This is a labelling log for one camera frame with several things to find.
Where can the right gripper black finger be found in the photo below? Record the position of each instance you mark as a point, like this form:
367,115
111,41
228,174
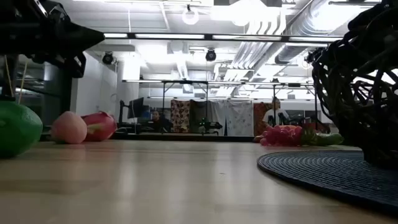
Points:
367,20

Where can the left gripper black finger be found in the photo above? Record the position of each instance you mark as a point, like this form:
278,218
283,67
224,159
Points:
82,37

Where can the pink peach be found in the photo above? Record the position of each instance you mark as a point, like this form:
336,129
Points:
69,128

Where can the green lime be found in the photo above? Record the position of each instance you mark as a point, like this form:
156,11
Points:
17,129

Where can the green cucumber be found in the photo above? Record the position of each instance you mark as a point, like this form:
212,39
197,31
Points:
329,139

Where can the orange fruit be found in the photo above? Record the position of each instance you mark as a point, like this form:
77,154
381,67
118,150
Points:
287,126

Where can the purple grape bunch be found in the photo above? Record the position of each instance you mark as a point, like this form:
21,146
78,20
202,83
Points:
280,137

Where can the red chili pepper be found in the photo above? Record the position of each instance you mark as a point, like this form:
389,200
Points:
258,139

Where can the black ceiling spotlight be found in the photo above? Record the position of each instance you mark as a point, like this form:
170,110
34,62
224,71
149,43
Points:
211,55
108,58
311,56

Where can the overhead LED light bar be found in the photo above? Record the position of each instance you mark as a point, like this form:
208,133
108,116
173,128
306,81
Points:
169,36

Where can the black computer monitor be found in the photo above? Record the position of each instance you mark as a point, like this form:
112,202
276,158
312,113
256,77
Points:
136,107

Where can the black metal rack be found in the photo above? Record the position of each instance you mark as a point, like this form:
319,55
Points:
163,105
274,102

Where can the seated person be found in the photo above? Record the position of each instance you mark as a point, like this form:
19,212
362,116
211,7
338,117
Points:
158,121

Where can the brown patterned hanging cloth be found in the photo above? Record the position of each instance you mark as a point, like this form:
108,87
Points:
180,116

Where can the standing person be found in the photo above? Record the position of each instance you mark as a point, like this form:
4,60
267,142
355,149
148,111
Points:
275,115

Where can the dark grey hanging cloth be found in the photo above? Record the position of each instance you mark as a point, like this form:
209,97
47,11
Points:
199,110

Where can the orange patterned hanging cloth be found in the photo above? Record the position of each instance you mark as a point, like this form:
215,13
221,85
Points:
260,118

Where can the background robot with green lights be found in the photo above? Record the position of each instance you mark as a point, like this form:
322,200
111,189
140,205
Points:
206,126

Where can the white hanging cloth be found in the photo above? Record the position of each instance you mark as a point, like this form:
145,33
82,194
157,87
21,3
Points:
239,118

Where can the silver ventilation duct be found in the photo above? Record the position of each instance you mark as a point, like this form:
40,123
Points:
304,34

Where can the black aluminium table frame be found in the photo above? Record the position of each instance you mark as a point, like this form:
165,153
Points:
186,137

